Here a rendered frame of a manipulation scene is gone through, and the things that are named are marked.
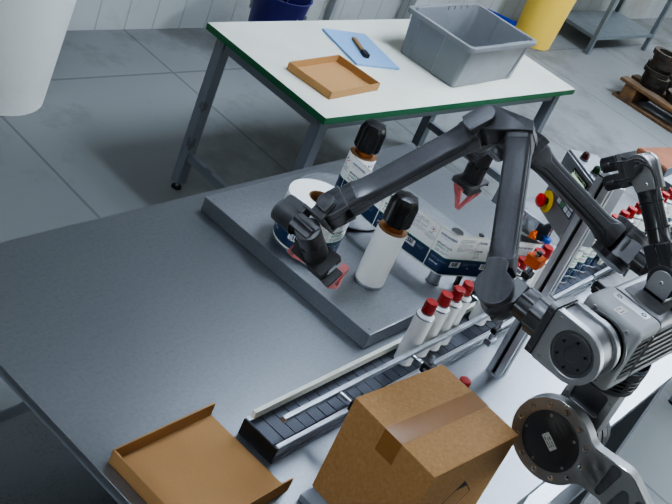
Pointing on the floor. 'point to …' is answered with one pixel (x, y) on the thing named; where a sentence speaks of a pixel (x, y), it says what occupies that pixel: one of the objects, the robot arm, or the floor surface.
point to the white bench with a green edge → (529, 89)
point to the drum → (544, 20)
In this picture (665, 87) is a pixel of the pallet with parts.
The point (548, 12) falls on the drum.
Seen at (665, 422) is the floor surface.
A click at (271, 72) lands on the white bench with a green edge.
